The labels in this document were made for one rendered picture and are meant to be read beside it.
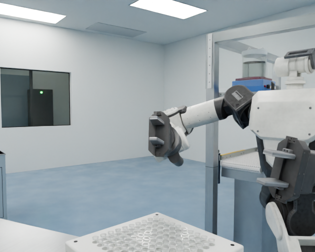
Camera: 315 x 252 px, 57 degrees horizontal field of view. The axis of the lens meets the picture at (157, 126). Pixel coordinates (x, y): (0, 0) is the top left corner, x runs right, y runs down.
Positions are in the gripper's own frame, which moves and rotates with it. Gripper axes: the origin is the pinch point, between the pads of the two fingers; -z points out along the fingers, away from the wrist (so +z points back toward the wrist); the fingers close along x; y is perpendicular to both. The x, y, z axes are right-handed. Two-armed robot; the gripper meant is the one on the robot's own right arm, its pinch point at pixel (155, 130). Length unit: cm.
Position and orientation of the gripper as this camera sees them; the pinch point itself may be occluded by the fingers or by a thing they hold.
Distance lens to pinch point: 75.7
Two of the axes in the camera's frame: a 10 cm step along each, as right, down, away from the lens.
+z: 2.1, 2.4, 9.5
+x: -0.2, 9.7, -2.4
